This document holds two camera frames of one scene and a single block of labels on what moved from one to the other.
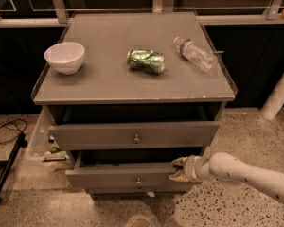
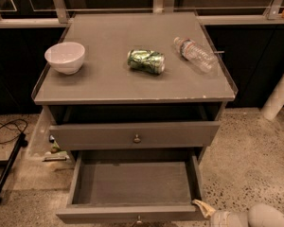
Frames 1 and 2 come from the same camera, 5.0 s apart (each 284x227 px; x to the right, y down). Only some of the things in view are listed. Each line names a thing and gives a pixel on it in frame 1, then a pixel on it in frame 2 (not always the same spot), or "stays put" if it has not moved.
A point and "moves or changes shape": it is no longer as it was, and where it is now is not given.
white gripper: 189,168 to 220,218
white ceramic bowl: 65,58 stays put
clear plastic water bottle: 196,54 stays put
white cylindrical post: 279,95 stays put
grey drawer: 110,169 moves or changes shape
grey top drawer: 132,135 stays put
